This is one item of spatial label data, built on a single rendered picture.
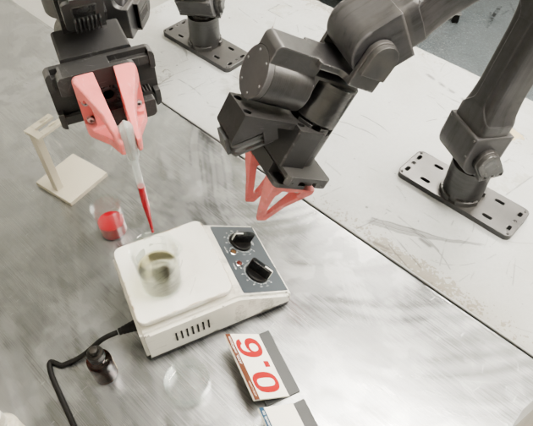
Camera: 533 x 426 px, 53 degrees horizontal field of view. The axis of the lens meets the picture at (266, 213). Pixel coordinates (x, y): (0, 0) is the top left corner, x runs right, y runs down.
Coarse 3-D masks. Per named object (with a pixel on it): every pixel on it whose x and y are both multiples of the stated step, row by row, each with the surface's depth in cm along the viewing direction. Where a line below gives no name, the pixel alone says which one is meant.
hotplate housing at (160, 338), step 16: (224, 256) 70; (240, 288) 67; (208, 304) 65; (224, 304) 66; (240, 304) 67; (256, 304) 69; (272, 304) 71; (176, 320) 64; (192, 320) 65; (208, 320) 66; (224, 320) 68; (240, 320) 70; (144, 336) 63; (160, 336) 64; (176, 336) 66; (192, 336) 68; (160, 352) 67
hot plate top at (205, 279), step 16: (192, 224) 71; (192, 240) 69; (208, 240) 69; (128, 256) 68; (192, 256) 68; (208, 256) 68; (128, 272) 66; (192, 272) 66; (208, 272) 66; (224, 272) 66; (128, 288) 65; (192, 288) 65; (208, 288) 65; (224, 288) 65; (144, 304) 63; (160, 304) 63; (176, 304) 63; (192, 304) 63; (144, 320) 62; (160, 320) 63
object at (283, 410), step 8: (272, 408) 62; (280, 408) 62; (288, 408) 63; (272, 416) 61; (280, 416) 61; (288, 416) 62; (272, 424) 60; (280, 424) 60; (288, 424) 61; (296, 424) 62
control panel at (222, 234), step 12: (216, 228) 74; (228, 228) 75; (240, 228) 77; (252, 228) 78; (228, 240) 73; (252, 240) 76; (228, 252) 71; (240, 252) 73; (252, 252) 74; (264, 252) 75; (228, 264) 70; (240, 276) 69; (276, 276) 72; (252, 288) 68; (264, 288) 69; (276, 288) 70
